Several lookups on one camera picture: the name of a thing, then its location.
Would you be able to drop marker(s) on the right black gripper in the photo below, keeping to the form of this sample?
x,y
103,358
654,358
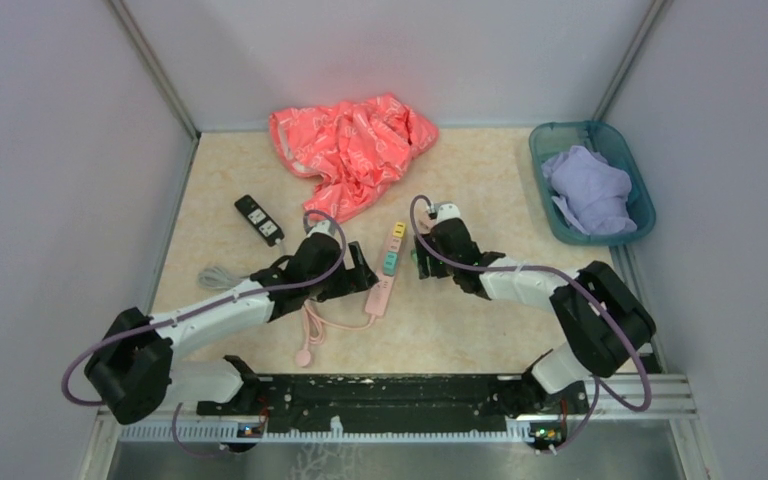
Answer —
x,y
423,264

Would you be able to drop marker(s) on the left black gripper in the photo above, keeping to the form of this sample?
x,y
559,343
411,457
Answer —
x,y
354,279

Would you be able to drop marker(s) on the pink power strip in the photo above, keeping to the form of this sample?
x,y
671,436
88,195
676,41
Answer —
x,y
379,295

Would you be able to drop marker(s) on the teal plug adapter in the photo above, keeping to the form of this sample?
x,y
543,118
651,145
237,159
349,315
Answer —
x,y
390,263

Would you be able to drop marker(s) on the beige pink plug adapter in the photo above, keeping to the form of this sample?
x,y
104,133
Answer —
x,y
394,245

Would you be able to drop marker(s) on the yellow plug adapter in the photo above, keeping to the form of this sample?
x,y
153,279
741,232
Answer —
x,y
399,230

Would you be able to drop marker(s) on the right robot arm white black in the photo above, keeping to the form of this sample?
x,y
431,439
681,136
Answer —
x,y
603,322

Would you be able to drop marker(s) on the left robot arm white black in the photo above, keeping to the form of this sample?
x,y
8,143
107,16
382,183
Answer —
x,y
141,364

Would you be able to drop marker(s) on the black power strip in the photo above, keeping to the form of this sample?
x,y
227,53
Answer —
x,y
255,215

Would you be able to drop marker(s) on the pink crumpled cloth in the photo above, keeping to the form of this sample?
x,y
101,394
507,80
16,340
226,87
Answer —
x,y
356,149

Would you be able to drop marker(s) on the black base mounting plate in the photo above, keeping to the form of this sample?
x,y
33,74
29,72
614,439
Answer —
x,y
412,404

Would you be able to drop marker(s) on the teal plastic basket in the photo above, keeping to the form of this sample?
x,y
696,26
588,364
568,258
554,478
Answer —
x,y
550,139

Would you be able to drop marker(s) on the lavender cloth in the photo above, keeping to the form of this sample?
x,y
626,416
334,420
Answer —
x,y
591,194

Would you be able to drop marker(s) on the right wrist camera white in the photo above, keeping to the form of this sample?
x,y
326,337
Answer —
x,y
441,212

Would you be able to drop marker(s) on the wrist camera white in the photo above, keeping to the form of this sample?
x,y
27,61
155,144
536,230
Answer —
x,y
441,212
324,227

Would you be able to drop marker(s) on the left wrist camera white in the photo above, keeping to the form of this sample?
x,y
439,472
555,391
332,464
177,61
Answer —
x,y
324,227

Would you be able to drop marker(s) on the white slotted cable duct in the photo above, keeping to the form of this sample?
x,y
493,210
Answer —
x,y
238,432

